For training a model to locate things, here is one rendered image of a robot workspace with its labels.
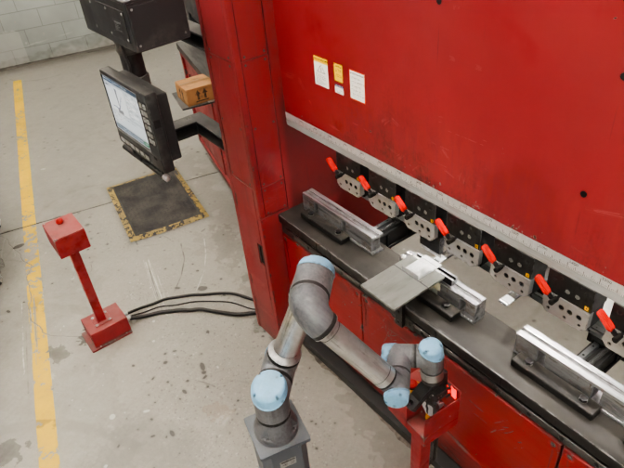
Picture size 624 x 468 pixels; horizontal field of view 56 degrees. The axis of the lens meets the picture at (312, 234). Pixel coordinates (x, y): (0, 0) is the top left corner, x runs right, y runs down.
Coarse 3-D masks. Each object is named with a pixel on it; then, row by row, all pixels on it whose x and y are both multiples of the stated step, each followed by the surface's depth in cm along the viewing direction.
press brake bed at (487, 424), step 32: (288, 256) 298; (352, 288) 257; (352, 320) 270; (384, 320) 246; (320, 352) 322; (448, 352) 217; (352, 384) 303; (480, 384) 210; (384, 416) 288; (480, 416) 218; (512, 416) 202; (448, 448) 254; (480, 448) 228; (512, 448) 211; (544, 448) 195; (576, 448) 183
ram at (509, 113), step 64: (320, 0) 208; (384, 0) 183; (448, 0) 163; (512, 0) 147; (576, 0) 134; (384, 64) 195; (448, 64) 173; (512, 64) 155; (576, 64) 141; (320, 128) 243; (384, 128) 209; (448, 128) 184; (512, 128) 164; (576, 128) 148; (448, 192) 196; (512, 192) 174; (576, 192) 156; (576, 256) 165
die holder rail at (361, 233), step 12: (312, 192) 282; (312, 204) 279; (324, 204) 272; (336, 204) 271; (324, 216) 275; (336, 216) 265; (348, 216) 263; (348, 228) 262; (360, 228) 255; (372, 228) 254; (360, 240) 258; (372, 240) 252; (372, 252) 255
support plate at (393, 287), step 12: (396, 264) 229; (408, 264) 229; (384, 276) 224; (396, 276) 224; (408, 276) 223; (432, 276) 222; (444, 276) 222; (372, 288) 220; (384, 288) 219; (396, 288) 218; (408, 288) 218; (420, 288) 217; (384, 300) 214; (396, 300) 213; (408, 300) 213
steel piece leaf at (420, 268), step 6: (420, 258) 231; (414, 264) 228; (420, 264) 228; (426, 264) 228; (432, 264) 227; (408, 270) 223; (414, 270) 225; (420, 270) 225; (426, 270) 225; (432, 270) 224; (414, 276) 221; (420, 276) 222
